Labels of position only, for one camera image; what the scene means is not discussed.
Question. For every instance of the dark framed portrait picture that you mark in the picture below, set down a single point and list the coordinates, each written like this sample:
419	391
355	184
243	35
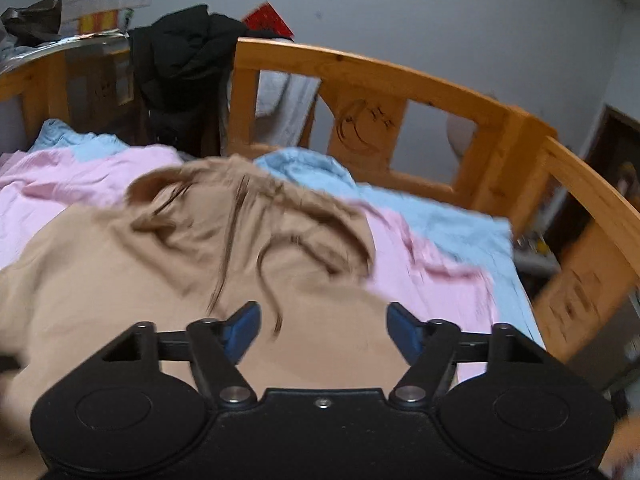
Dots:
614	153

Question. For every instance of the black coat on rail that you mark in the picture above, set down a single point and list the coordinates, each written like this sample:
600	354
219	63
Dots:
182	63

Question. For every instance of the white grey knit cloth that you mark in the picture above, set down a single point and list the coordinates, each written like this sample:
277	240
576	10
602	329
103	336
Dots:
283	104

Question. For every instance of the pink shirt on bed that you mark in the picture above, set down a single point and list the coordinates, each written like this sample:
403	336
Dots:
406	268

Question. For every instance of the light blue bed sheet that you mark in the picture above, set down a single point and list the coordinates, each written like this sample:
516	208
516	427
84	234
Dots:
425	209

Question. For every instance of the wooden bed frame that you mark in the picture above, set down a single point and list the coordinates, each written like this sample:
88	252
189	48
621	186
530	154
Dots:
512	157

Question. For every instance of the red paper on wall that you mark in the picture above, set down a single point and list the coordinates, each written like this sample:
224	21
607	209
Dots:
266	17

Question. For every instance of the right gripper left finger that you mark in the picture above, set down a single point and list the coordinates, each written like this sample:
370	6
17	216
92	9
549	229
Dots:
216	348

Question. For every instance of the tan hooded zip jacket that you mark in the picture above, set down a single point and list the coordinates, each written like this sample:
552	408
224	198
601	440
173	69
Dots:
195	241

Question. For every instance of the plastic bag of clothes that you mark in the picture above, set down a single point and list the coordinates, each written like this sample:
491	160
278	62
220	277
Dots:
26	28

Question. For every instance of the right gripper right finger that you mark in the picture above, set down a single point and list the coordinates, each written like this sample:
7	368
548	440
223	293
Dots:
429	348

